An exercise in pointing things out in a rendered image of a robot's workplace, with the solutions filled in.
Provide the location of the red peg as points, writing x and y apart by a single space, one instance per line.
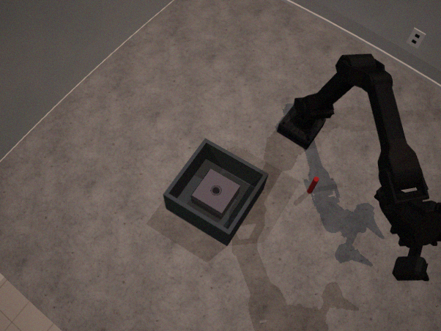
313 184

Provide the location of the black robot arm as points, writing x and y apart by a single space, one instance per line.
398 164

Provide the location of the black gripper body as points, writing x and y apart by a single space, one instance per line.
411 267

